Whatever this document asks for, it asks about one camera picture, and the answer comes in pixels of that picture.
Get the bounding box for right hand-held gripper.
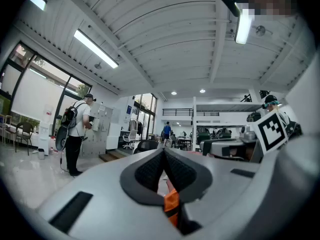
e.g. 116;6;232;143
199;111;290;164

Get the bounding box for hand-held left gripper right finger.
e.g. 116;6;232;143
163;147;262;235

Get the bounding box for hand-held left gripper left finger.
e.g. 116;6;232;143
37;147;187;240

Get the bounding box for orange cloth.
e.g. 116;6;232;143
163;177;181;229

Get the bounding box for black mesh office chair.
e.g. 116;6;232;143
133;139;160;155

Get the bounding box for white office chair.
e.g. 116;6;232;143
122;129;139;150

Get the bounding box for dark wicker chair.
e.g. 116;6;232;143
14;121;35;156

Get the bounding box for wooden step platform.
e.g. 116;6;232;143
98;150;128;163

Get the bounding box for white metal shelf rack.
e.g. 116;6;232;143
191;96;266;152

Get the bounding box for dark bag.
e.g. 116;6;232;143
246;111;262;123

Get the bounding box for grey metal lockers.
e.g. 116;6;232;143
81;102;114;158

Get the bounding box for black mezzanine railing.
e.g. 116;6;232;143
162;108;220;117

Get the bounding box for clothes rack with garments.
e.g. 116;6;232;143
129;117;144;135

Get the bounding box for white water dispenser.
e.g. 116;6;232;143
38;103;55;156

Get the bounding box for black-framed glass entrance door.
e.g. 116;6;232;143
133;93;158;141

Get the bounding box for large black-framed window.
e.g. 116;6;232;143
0;41;93;145

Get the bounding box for long ceiling light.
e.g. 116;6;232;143
26;0;48;11
73;28;119;69
234;8;254;45

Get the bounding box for black head-worn camera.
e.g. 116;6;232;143
219;0;243;18

